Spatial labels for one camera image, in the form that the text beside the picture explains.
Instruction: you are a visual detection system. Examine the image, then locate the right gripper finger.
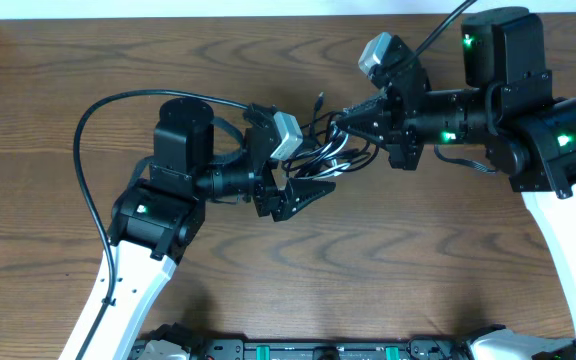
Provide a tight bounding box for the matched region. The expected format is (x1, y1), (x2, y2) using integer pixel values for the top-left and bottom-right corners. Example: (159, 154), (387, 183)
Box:
(337, 117), (392, 148)
(340, 94), (391, 130)

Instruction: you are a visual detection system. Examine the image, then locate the white cable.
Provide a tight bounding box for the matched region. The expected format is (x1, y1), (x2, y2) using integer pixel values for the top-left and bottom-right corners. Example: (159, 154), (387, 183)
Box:
(300, 127), (354, 180)

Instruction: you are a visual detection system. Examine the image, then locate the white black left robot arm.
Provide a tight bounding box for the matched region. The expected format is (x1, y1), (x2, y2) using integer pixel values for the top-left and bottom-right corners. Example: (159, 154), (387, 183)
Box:
(60, 91), (336, 359)

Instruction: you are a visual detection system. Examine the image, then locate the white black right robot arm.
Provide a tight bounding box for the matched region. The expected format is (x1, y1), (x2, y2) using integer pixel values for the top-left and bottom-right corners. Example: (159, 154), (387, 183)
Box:
(338, 3), (576, 359)

